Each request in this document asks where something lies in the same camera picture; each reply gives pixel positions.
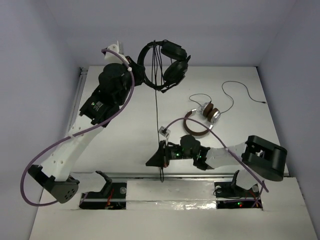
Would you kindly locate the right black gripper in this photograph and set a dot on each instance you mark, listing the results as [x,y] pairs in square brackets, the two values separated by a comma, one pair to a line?
[164,147]

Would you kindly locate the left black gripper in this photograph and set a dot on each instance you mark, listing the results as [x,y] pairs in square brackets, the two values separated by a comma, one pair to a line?
[136,69]

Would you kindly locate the black headphones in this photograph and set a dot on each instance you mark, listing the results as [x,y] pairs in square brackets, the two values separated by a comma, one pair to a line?
[175,73]

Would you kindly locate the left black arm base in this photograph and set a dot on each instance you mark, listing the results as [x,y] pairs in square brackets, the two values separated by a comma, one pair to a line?
[112,196]

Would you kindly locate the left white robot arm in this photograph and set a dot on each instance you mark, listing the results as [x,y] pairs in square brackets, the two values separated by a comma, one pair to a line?
[114,90]

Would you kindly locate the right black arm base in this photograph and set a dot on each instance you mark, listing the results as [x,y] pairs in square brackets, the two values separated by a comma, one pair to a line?
[231,196]

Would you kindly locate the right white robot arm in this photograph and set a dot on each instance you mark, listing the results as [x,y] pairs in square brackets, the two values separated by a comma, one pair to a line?
[254,160]

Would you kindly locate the brown headphones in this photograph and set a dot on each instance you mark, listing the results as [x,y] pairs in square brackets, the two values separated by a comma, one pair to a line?
[207,114]

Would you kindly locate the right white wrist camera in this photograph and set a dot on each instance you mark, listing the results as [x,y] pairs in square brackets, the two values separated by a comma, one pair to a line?
[165,132]

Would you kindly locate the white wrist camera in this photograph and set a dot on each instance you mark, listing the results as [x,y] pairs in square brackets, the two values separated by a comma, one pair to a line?
[165,132]
[114,53]

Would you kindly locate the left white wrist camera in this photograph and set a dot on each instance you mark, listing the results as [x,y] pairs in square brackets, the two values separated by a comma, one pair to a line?
[114,53]

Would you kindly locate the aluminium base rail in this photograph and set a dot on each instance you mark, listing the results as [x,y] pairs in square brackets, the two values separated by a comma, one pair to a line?
[169,175]

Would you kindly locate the left aluminium side rail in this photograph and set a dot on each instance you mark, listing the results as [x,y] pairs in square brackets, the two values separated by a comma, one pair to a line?
[77,98]

